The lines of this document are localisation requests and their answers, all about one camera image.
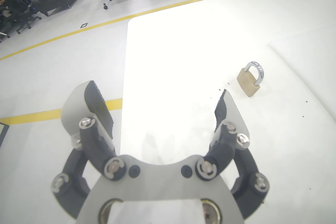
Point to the black office chair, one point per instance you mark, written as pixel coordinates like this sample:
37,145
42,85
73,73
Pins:
15,3

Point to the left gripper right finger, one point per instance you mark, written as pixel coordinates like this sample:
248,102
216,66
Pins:
231,130

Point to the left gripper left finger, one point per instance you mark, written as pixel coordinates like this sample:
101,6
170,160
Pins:
86,114

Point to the brass padlock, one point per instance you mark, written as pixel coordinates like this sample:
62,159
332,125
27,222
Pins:
249,79

